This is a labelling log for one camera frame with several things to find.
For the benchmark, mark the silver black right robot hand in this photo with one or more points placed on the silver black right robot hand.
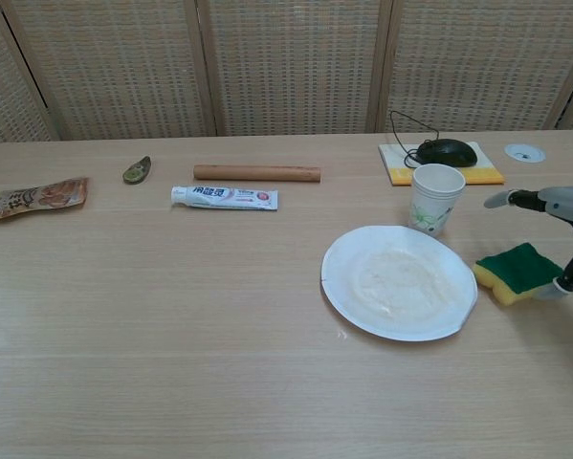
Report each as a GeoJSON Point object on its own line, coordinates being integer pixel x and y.
{"type": "Point", "coordinates": [568, 203]}

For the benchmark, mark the green yellow sponge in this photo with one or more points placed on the green yellow sponge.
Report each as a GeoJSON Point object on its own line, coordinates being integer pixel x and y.
{"type": "Point", "coordinates": [515, 268]}

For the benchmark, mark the yellow white mouse pad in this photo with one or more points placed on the yellow white mouse pad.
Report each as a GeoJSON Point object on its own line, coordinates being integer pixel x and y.
{"type": "Point", "coordinates": [487, 176]}

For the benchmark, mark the white round table grommet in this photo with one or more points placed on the white round table grommet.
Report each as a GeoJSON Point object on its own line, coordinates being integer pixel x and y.
{"type": "Point", "coordinates": [525, 152]}

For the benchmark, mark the black computer mouse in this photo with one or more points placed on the black computer mouse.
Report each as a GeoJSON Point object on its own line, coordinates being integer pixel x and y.
{"type": "Point", "coordinates": [448, 152]}

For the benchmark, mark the floral print paper cup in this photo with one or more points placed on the floral print paper cup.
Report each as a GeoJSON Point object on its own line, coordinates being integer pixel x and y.
{"type": "Point", "coordinates": [432, 201]}

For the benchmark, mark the white paper plate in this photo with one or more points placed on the white paper plate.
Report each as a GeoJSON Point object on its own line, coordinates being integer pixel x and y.
{"type": "Point", "coordinates": [391, 291]}

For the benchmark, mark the wooden rolling pin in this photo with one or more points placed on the wooden rolling pin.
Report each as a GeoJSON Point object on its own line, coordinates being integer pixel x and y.
{"type": "Point", "coordinates": [257, 172]}

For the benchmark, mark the woven wooden folding screen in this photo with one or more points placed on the woven wooden folding screen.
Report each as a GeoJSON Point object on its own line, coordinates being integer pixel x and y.
{"type": "Point", "coordinates": [286, 67]}

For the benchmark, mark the white toothpaste tube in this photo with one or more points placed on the white toothpaste tube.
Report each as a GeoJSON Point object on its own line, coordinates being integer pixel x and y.
{"type": "Point", "coordinates": [224, 197]}

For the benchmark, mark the kiwi shaped correction tape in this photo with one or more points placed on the kiwi shaped correction tape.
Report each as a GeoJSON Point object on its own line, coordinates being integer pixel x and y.
{"type": "Point", "coordinates": [137, 170]}

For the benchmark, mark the brown snack packet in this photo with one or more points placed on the brown snack packet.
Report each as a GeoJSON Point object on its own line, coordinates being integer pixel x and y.
{"type": "Point", "coordinates": [37, 197]}

